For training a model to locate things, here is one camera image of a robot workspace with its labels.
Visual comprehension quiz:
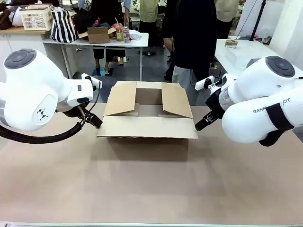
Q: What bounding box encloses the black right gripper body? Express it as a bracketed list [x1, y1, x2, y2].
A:
[205, 88, 225, 118]

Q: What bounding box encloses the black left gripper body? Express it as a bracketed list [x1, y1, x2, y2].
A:
[55, 105, 84, 119]

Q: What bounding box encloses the large brown cardboard box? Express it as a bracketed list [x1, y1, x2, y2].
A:
[96, 81, 199, 140]

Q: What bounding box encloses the small open cardboard box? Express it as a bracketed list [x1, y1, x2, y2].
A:
[78, 26, 116, 44]

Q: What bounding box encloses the teal floor mat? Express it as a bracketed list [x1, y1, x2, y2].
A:
[91, 68, 114, 77]

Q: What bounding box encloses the person in black sweatshirt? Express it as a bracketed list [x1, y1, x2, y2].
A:
[163, 0, 218, 106]

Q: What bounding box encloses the white cabinet with wooden top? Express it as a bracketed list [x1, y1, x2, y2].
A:
[0, 27, 71, 82]

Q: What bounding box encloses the black white striped bag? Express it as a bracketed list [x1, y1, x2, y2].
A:
[50, 8, 79, 44]

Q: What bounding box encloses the bystander in beige top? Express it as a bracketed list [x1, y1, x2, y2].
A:
[214, 0, 240, 40]

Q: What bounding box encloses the clear plastic bottle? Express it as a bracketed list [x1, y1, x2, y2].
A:
[122, 26, 131, 44]

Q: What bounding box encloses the black fabric bag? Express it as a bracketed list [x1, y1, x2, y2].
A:
[72, 9, 95, 34]

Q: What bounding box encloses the white table with metal legs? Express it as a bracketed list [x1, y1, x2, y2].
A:
[42, 32, 149, 82]

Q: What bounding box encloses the plastic drink cup with straw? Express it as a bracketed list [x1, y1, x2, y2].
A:
[114, 17, 125, 43]

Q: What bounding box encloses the colourful clothes pile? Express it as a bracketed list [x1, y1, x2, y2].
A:
[93, 20, 116, 30]

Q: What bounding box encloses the white board panel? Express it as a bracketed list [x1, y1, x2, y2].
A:
[234, 0, 285, 38]

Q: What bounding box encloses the white crumpled cloth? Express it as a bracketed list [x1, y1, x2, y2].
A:
[129, 30, 143, 40]

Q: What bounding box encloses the black tripod stand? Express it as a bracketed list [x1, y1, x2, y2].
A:
[250, 0, 269, 41]

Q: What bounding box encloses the white plastic basket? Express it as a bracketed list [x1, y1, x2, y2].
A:
[19, 4, 54, 31]

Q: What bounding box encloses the bystander in black clothes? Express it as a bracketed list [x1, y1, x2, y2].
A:
[91, 0, 130, 71]

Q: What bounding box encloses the bystander in pale yellow shirt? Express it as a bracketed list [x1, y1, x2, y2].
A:
[139, 0, 165, 56]

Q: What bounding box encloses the brown plush toy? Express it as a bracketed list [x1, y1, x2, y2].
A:
[0, 2, 15, 30]

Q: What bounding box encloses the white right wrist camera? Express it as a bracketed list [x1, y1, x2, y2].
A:
[194, 76, 222, 91]

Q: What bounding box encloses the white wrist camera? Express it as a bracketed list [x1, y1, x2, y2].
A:
[81, 73, 103, 92]
[194, 76, 222, 91]

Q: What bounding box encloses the thin black left camera cable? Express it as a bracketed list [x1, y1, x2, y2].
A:
[84, 81, 103, 116]

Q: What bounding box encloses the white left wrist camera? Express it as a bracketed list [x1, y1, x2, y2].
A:
[81, 73, 103, 92]

